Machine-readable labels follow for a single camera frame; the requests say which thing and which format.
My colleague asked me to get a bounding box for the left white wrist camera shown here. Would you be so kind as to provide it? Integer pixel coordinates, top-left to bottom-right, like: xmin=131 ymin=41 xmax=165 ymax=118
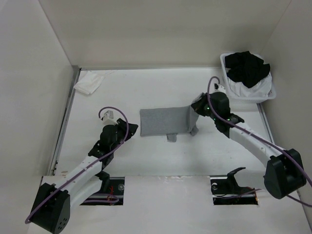
xmin=100 ymin=110 xmax=117 ymax=125

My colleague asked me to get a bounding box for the white plastic basket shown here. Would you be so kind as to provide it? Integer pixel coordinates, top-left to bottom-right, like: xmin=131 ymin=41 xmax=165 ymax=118
xmin=220 ymin=53 xmax=276 ymax=104

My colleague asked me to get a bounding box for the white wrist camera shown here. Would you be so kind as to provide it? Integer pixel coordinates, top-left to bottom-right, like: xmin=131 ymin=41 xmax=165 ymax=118
xmin=214 ymin=83 xmax=226 ymax=93
xmin=100 ymin=110 xmax=117 ymax=125

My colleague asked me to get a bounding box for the grey tank top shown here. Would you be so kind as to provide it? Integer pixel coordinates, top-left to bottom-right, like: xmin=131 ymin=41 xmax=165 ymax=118
xmin=139 ymin=105 xmax=199 ymax=142

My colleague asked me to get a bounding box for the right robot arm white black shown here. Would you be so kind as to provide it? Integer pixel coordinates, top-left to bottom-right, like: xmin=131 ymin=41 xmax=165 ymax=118
xmin=191 ymin=92 xmax=312 ymax=199

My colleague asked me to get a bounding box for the black tank top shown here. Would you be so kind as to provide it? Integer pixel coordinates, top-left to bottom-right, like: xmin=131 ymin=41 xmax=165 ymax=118
xmin=225 ymin=51 xmax=271 ymax=88

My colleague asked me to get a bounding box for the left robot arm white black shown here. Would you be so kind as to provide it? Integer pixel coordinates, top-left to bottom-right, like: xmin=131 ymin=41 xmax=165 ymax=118
xmin=25 ymin=118 xmax=138 ymax=234

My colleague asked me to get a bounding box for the white tank top in basket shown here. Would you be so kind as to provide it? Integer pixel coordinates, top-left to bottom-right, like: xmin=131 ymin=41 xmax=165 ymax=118
xmin=227 ymin=74 xmax=272 ymax=98

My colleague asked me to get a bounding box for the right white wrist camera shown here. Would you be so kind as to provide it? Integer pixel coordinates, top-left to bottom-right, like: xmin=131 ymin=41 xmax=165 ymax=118
xmin=214 ymin=83 xmax=226 ymax=93

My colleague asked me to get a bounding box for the folded white tank top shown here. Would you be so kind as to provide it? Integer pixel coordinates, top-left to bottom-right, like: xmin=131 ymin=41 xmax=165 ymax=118
xmin=74 ymin=70 xmax=115 ymax=96

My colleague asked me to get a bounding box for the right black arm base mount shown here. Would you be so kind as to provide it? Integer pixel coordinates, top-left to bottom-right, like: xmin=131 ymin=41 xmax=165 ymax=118
xmin=210 ymin=167 xmax=258 ymax=205

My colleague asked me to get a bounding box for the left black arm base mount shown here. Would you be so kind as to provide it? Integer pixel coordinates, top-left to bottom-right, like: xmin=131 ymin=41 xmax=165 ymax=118
xmin=81 ymin=172 xmax=125 ymax=206

